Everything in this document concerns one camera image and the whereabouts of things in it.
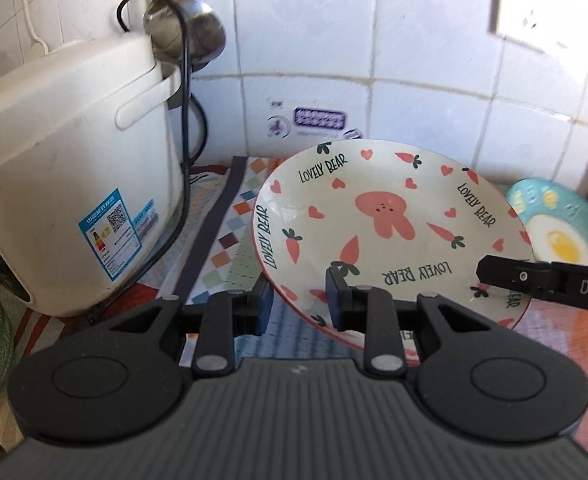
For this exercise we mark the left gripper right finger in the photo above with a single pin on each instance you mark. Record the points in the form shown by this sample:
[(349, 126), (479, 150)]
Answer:
[(373, 312)]

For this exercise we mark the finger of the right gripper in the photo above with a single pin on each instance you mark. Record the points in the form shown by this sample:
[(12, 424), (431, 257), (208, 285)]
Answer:
[(527, 277)]

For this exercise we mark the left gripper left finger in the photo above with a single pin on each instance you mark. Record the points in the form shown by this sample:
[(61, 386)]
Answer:
[(225, 316)]

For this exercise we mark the teal fried egg plate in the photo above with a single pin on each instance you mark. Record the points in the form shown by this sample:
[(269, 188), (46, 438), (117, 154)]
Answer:
[(555, 219)]

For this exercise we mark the pink bunny Lovely Bear plate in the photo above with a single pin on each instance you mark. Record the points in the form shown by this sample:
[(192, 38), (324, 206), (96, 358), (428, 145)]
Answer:
[(389, 215)]

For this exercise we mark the patchwork checkered tablecloth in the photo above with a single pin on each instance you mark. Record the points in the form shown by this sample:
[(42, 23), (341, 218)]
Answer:
[(216, 253)]

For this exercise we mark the white rice cooker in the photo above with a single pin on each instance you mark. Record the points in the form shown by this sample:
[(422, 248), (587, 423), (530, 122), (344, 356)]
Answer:
[(89, 172)]

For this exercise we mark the hanging metal ladle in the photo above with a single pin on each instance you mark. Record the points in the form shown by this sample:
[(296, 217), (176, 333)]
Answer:
[(205, 31)]

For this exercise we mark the wall sticker label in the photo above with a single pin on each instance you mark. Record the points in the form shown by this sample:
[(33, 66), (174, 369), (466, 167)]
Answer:
[(316, 122)]

